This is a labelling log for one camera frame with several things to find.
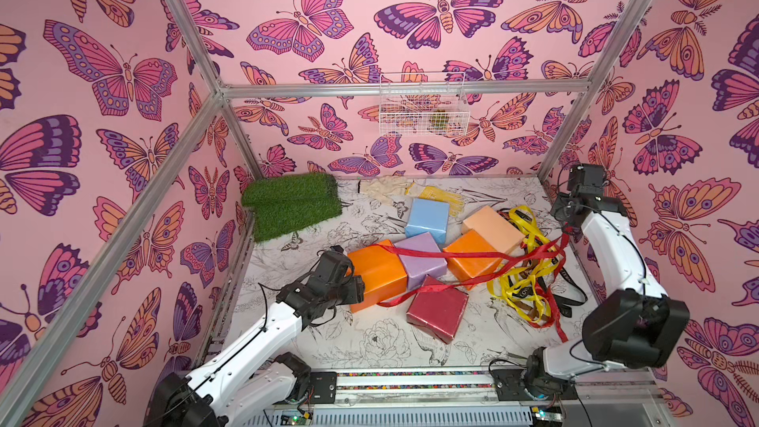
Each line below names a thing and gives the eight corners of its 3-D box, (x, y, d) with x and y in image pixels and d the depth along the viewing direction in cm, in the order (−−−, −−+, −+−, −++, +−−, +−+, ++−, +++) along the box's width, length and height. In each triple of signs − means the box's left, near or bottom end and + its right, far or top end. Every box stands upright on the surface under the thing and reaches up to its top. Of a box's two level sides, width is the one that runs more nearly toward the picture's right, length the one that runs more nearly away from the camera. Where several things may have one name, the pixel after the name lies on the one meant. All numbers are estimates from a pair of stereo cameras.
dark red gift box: (404, 322, 85) (405, 313, 80) (425, 283, 93) (427, 273, 88) (449, 347, 81) (453, 340, 76) (467, 305, 88) (472, 296, 83)
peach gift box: (495, 263, 98) (500, 254, 93) (459, 231, 107) (463, 220, 102) (519, 244, 103) (525, 234, 98) (483, 214, 111) (488, 204, 106)
